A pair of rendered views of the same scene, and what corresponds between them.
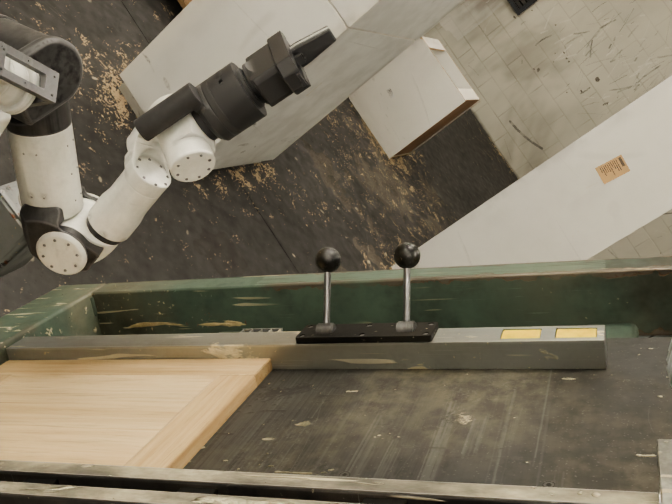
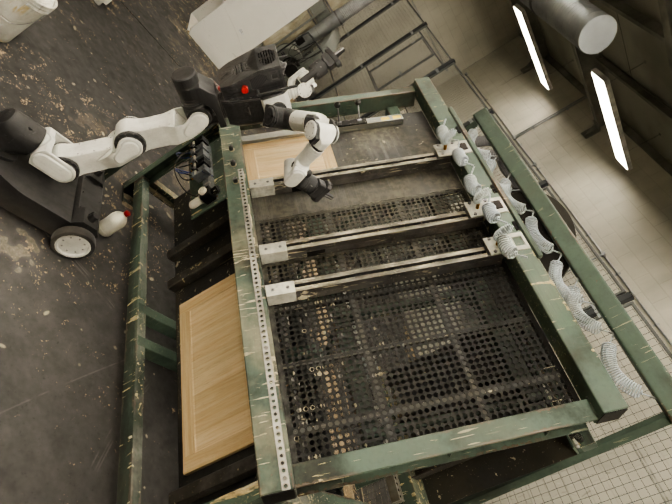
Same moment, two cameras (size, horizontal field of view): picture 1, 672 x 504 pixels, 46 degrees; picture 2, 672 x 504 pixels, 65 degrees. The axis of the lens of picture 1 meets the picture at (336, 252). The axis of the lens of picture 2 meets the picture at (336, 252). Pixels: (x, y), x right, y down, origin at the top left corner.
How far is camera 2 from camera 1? 226 cm
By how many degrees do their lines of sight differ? 43
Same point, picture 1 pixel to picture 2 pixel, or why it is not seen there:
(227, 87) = (323, 68)
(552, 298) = (379, 102)
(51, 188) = not seen: hidden behind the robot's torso
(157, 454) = (330, 162)
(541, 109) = not seen: outside the picture
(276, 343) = not seen: hidden behind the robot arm
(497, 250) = (247, 18)
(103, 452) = (316, 164)
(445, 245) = (218, 16)
